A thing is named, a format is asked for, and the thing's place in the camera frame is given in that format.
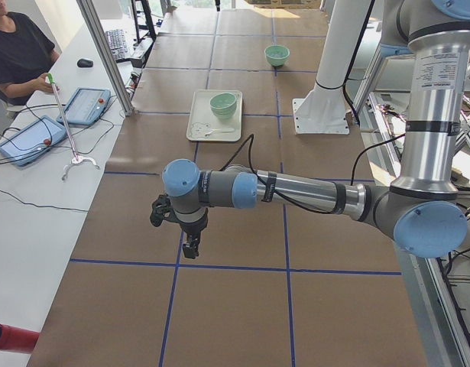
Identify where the blue teach pendant far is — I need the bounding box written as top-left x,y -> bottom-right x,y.
63,88 -> 112,126

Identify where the green bowl with ice cubes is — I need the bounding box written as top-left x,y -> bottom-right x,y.
264,45 -> 290,67

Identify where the aluminium frame post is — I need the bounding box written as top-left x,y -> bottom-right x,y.
76,0 -> 134,116

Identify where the metal rod with claw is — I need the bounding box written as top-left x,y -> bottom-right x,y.
47,73 -> 100,181

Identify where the black computer mouse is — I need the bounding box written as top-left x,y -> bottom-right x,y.
76,58 -> 94,68

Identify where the seated person black shirt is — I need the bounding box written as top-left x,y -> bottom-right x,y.
0,1 -> 60,106

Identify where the black keyboard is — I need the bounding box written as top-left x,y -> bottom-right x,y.
105,29 -> 129,63

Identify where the pale green bear tray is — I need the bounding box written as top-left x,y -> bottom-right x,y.
186,89 -> 243,142

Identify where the blue teach pendant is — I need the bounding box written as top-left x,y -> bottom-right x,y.
0,115 -> 66,167
63,88 -> 112,126

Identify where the white plastic spoon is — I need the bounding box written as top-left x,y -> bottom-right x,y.
203,128 -> 235,138

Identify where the green bowl on tray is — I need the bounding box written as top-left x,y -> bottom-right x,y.
214,114 -> 233,121

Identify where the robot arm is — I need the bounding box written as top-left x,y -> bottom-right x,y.
150,1 -> 470,258

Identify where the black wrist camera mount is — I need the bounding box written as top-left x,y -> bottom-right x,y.
150,193 -> 179,227

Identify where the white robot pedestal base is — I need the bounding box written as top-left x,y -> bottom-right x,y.
293,0 -> 374,135

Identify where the blue teach pendant near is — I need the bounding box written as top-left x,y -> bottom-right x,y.
0,115 -> 66,167

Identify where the red cylinder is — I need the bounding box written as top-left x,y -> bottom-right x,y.
0,323 -> 40,354

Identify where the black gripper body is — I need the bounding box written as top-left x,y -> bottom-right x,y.
178,208 -> 208,239

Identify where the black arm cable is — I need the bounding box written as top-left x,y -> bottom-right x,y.
217,132 -> 407,215

